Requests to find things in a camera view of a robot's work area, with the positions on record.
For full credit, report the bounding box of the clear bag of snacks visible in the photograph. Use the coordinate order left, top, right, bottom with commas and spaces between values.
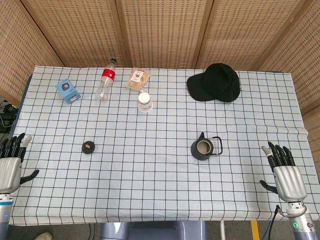
125, 67, 152, 91

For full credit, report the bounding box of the beige shoe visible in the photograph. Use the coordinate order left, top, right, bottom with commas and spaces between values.
34, 231, 53, 240

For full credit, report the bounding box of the black cables and power strip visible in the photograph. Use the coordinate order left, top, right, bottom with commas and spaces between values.
0, 98, 20, 133

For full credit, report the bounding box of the black cast iron teapot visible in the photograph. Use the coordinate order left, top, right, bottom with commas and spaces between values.
190, 131, 223, 161

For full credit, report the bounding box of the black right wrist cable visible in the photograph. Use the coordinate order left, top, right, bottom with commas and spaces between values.
267, 204, 286, 240

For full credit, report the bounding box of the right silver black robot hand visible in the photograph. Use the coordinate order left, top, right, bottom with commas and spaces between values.
259, 141, 308, 202

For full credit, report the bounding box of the light blue checkered tablecloth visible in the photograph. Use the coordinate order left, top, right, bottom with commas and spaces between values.
0, 65, 320, 225

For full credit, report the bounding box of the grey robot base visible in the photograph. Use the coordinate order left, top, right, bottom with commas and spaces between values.
99, 220, 208, 240

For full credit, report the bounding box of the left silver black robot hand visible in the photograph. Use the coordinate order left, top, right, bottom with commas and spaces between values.
0, 133, 40, 195

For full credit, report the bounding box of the black teapot lid brown knob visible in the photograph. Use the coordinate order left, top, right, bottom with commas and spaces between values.
81, 141, 96, 155

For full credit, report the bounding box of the black baseball cap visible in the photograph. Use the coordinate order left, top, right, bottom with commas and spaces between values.
186, 62, 241, 103

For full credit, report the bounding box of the small blue cardboard box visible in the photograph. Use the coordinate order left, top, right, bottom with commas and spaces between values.
55, 79, 81, 105

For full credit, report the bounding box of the woven wooden folding screen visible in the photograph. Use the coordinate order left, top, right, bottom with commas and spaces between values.
0, 0, 320, 116

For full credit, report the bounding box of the white paper cup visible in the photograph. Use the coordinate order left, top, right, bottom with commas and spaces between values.
137, 91, 153, 114

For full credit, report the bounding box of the clear plastic bottle red label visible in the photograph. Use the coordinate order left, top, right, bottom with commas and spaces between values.
94, 58, 118, 102

